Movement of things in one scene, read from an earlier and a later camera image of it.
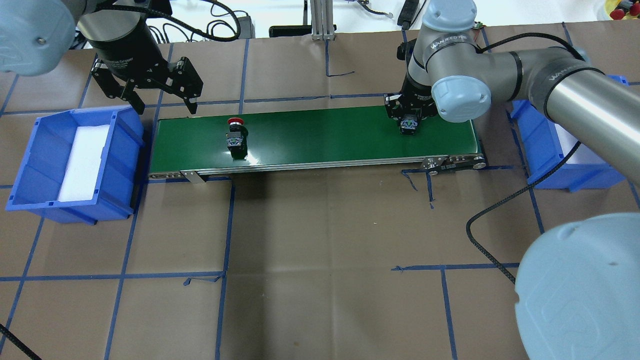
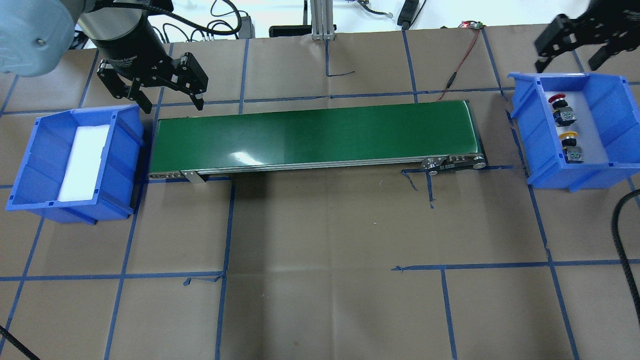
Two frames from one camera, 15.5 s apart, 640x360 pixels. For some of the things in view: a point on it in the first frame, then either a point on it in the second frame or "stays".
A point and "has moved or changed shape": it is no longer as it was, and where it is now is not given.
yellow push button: x=408 y=127 has moved or changed shape
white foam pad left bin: x=81 y=179 stays
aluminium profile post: x=322 y=20 stays
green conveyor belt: x=183 y=149 stays
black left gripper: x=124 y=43 stays
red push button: x=237 y=138 has moved or changed shape
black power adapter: x=247 y=30 stays
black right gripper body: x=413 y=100 → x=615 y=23
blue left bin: x=37 y=185 stays
